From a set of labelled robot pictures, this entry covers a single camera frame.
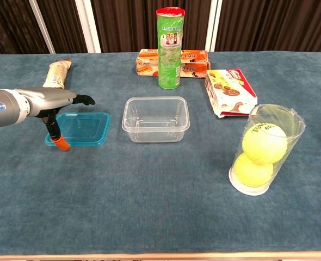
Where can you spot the orange biscuit box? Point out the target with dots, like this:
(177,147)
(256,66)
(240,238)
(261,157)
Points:
(196,62)

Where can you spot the green chips can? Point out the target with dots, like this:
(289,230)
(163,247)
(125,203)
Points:
(169,54)

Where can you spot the beige brown snack bar wrapper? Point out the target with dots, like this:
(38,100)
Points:
(57,73)

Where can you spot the thin white partition post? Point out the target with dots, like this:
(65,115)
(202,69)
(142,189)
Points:
(42,27)

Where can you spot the blue translucent plastic lid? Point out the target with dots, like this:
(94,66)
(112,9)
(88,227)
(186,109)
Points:
(87,130)

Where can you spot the clear plastic ball tube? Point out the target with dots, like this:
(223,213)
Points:
(293,122)

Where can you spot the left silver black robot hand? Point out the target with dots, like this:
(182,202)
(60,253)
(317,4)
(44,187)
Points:
(51,99)

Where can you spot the wide white partition post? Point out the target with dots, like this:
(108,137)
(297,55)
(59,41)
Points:
(213,27)
(89,27)

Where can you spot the yellow tennis ball with print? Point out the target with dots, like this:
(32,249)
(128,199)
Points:
(264,144)

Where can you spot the white red cookie box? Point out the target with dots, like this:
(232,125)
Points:
(231,92)

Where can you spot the clear plastic food container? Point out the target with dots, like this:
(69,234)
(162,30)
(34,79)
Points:
(155,119)

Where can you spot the blue table cloth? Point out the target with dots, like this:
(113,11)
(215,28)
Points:
(149,204)

